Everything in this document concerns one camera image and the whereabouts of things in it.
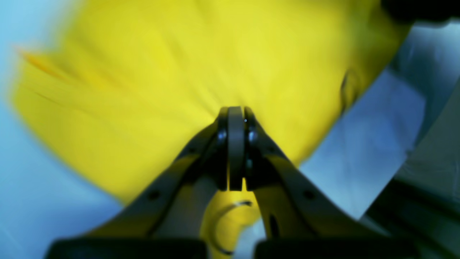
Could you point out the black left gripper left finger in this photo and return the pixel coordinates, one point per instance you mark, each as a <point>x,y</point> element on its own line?
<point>164,221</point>

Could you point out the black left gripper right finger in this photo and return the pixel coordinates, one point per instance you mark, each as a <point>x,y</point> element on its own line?
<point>300,221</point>

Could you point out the yellow t-shirt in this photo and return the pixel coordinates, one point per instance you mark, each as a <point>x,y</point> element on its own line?
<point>128,83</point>

